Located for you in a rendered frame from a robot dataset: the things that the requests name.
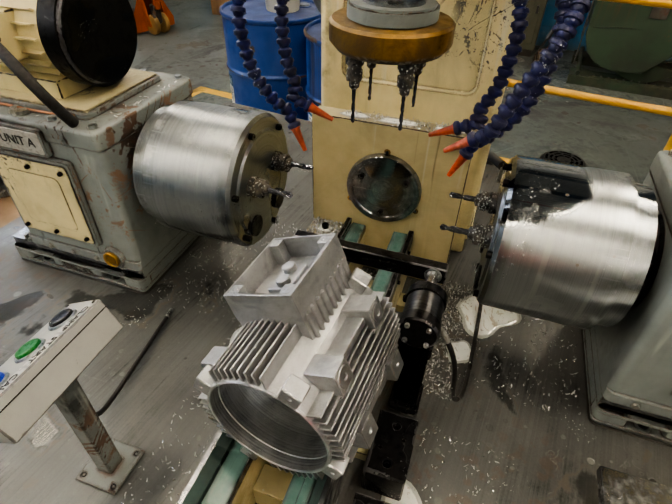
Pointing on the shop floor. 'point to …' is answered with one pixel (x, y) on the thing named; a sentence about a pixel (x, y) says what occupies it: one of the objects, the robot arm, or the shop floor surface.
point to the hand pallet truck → (152, 16)
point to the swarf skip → (626, 49)
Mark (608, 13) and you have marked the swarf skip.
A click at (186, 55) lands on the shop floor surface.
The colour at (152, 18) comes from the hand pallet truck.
